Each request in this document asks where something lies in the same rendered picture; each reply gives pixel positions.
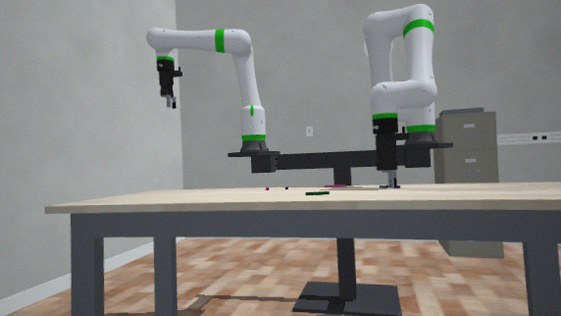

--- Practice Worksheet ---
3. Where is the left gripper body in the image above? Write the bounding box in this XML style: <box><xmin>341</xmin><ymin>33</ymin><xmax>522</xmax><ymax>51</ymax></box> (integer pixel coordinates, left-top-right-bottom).
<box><xmin>373</xmin><ymin>118</ymin><xmax>409</xmax><ymax>171</ymax></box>

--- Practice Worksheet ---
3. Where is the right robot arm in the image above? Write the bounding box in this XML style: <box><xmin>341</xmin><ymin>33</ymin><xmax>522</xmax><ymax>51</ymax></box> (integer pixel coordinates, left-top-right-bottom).
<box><xmin>146</xmin><ymin>27</ymin><xmax>269</xmax><ymax>152</ymax></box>

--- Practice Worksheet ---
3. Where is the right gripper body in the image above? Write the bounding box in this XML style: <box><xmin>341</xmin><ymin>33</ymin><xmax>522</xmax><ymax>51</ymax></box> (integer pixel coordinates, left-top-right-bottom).
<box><xmin>157</xmin><ymin>59</ymin><xmax>182</xmax><ymax>97</ymax></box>

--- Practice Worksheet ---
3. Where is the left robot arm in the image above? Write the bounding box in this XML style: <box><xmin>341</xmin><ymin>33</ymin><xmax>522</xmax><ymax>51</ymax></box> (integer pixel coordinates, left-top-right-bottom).
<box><xmin>363</xmin><ymin>4</ymin><xmax>438</xmax><ymax>144</ymax></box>

